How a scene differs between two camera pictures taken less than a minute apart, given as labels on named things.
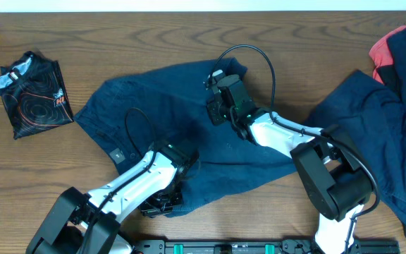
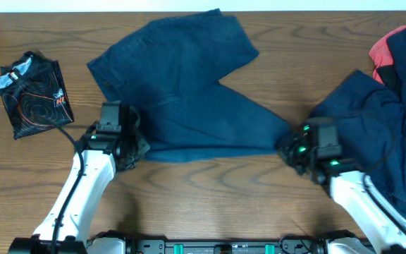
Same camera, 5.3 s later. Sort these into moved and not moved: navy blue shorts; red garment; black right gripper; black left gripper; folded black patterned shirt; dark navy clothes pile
Moved: black left gripper; navy blue shorts; black right gripper
Not moved: dark navy clothes pile; folded black patterned shirt; red garment
